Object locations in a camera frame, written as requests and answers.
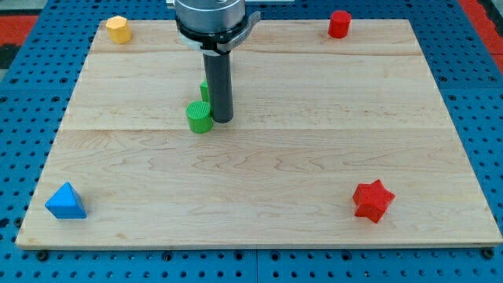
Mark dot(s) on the silver cylindrical robot end effector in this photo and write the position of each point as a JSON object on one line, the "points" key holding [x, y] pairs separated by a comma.
{"points": [[213, 26]]}

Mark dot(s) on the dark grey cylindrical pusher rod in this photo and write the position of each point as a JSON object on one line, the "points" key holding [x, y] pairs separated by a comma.
{"points": [[219, 84]]}

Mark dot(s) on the red star block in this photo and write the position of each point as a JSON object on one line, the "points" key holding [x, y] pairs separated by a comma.
{"points": [[372, 200]]}

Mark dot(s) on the green block behind rod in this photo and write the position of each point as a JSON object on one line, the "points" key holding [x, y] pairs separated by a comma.
{"points": [[204, 92]]}

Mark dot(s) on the green cylinder block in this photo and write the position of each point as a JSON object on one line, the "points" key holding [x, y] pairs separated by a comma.
{"points": [[199, 117]]}

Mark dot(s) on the yellow hexagon block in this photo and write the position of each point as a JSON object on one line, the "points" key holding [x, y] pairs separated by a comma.
{"points": [[118, 29]]}

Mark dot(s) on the red cylinder block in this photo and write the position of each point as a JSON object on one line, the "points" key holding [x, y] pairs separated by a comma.
{"points": [[339, 24]]}

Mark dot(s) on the light wooden board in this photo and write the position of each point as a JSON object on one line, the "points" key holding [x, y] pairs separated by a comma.
{"points": [[313, 117]]}

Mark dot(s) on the blue triangle block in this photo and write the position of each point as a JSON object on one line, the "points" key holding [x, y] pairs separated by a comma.
{"points": [[66, 203]]}

